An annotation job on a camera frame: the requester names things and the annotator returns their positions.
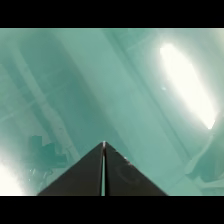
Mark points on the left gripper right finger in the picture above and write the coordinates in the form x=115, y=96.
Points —
x=128, y=176

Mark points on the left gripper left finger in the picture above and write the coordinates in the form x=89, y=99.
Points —
x=85, y=176

